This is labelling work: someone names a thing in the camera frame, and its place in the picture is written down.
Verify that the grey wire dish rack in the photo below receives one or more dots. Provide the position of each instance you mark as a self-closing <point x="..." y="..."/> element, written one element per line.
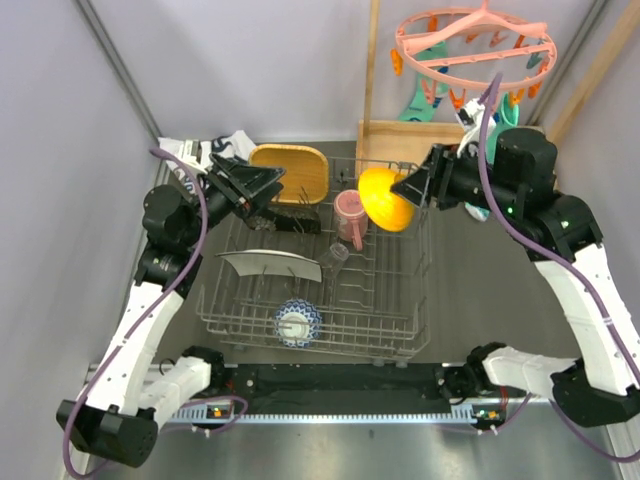
<point x="303" y="287"/>

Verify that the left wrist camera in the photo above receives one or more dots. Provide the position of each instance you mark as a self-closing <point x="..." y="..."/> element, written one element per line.
<point x="195" y="154"/>

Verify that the black floral square plate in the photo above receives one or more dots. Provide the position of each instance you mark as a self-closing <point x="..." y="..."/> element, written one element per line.
<point x="285" y="219"/>

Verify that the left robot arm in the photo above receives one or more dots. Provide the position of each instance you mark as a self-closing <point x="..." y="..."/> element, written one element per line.
<point x="117" y="416"/>

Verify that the pink round clothes hanger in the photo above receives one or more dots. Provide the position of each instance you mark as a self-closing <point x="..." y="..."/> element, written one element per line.
<point x="478" y="39"/>

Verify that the yellow woven-pattern plate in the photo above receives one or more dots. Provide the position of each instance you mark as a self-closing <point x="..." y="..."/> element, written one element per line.
<point x="306" y="179"/>

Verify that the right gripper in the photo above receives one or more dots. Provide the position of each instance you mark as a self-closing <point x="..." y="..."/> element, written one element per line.
<point x="443" y="164"/>

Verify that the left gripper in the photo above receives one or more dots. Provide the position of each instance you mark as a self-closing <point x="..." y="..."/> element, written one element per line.
<point x="246" y="182"/>

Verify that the pink ceramic mug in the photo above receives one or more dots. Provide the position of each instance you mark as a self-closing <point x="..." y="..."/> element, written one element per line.
<point x="351" y="218"/>

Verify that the teal patterned sock front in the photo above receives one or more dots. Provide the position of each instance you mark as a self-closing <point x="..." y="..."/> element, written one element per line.
<point x="505" y="117"/>

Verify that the white square plate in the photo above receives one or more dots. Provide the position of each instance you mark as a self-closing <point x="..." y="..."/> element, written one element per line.
<point x="256" y="262"/>

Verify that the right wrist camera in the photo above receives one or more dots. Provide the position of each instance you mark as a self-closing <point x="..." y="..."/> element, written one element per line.
<point x="470" y="116"/>

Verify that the white printed cloth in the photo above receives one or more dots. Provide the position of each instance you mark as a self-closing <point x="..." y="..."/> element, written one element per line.
<point x="236" y="147"/>

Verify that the teal patterned sock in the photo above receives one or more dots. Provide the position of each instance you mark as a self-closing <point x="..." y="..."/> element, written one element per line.
<point x="420" y="109"/>
<point x="505" y="117"/>

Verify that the wooden tray frame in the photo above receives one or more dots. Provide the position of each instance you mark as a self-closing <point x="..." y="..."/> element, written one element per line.
<point x="596" y="47"/>

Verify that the teal patterned sock back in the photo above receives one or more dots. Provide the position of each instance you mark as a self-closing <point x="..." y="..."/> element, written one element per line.
<point x="420" y="109"/>

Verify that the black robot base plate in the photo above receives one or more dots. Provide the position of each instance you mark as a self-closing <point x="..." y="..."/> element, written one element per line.
<point x="349" y="389"/>

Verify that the clear glass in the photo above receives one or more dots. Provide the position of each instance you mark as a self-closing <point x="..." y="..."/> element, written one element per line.
<point x="333" y="260"/>

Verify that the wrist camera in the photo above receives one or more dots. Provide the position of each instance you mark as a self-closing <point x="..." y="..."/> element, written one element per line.
<point x="470" y="116"/>
<point x="195" y="154"/>

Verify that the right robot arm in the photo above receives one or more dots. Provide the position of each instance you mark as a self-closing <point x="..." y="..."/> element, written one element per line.
<point x="565" y="244"/>

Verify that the yellow bowl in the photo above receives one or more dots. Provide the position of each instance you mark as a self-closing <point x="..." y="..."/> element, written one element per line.
<point x="386" y="209"/>

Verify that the blue white patterned bowl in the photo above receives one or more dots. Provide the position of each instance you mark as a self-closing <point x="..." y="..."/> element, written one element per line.
<point x="297" y="323"/>

